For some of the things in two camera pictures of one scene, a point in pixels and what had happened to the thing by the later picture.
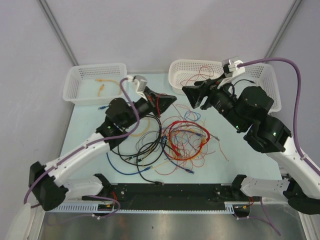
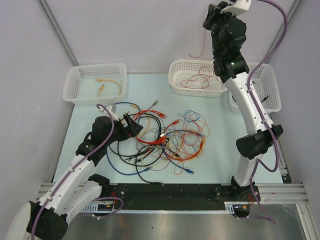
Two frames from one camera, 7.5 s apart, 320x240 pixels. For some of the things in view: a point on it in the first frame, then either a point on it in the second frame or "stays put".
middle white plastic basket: (183, 72) stays put
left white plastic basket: (93, 84) stays put
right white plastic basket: (261, 75) stays put
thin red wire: (158, 104) -> (205, 35)
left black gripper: (151, 98) -> (129, 131)
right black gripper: (210, 88) -> (214, 13)
